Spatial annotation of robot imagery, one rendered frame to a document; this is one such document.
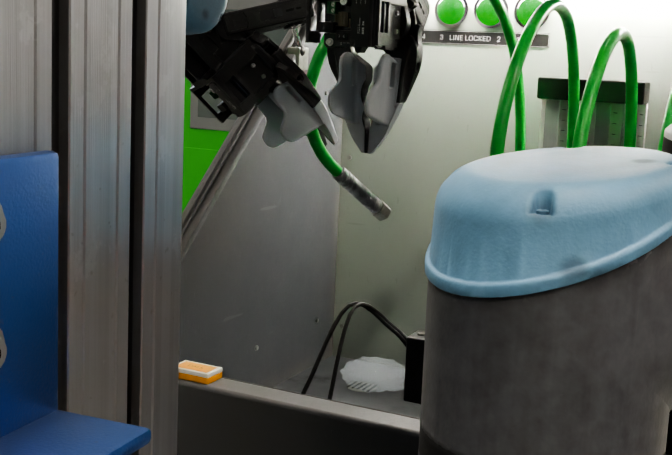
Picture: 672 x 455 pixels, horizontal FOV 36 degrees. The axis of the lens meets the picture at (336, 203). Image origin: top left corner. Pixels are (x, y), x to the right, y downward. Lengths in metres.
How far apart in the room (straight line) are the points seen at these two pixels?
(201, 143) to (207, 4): 3.37
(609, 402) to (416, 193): 1.13
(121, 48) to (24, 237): 0.08
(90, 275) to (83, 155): 0.04
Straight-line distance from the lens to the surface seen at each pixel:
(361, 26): 0.89
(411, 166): 1.57
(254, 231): 1.40
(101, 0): 0.36
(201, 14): 0.93
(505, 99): 1.07
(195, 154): 4.31
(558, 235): 0.44
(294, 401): 1.10
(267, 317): 1.47
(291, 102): 1.12
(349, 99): 0.95
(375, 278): 1.61
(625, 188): 0.45
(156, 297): 0.40
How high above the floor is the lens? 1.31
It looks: 8 degrees down
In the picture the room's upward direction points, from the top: 2 degrees clockwise
